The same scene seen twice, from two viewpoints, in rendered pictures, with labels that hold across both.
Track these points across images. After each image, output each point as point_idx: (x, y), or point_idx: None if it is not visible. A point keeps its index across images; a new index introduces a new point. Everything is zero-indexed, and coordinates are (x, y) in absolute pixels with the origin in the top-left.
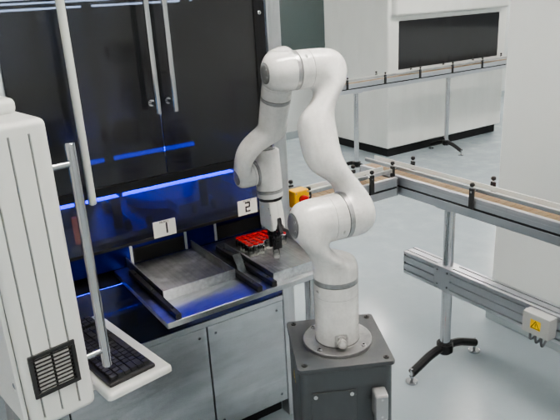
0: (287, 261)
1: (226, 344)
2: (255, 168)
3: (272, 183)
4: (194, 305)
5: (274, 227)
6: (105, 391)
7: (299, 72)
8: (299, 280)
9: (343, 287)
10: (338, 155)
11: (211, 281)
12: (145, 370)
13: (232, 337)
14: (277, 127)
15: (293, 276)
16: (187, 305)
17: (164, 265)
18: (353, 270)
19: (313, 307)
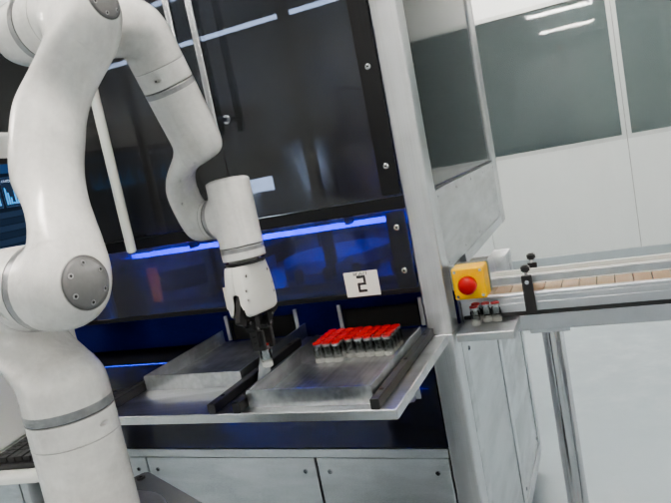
0: (332, 381)
1: (349, 496)
2: (199, 210)
3: (223, 236)
4: (145, 405)
5: (231, 310)
6: None
7: (8, 25)
8: (282, 415)
9: (27, 426)
10: (23, 168)
11: (206, 380)
12: (27, 466)
13: (358, 488)
14: (173, 138)
15: (285, 405)
16: (143, 403)
17: (243, 349)
18: (39, 397)
19: (577, 500)
